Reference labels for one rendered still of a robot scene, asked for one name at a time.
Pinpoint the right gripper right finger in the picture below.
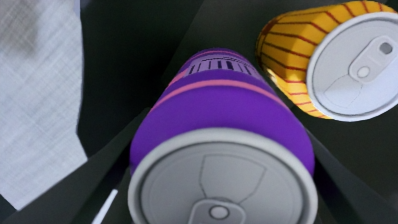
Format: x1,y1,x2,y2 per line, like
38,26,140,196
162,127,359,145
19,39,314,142
302,125,398,224

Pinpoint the purple drink can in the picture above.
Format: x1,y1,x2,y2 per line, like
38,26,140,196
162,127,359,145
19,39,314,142
128,48,317,224

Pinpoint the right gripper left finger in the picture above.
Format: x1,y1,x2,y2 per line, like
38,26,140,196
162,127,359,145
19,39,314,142
0,108,152,224

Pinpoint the black tote bag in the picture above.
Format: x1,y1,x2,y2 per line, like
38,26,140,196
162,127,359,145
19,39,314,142
73,0,398,210

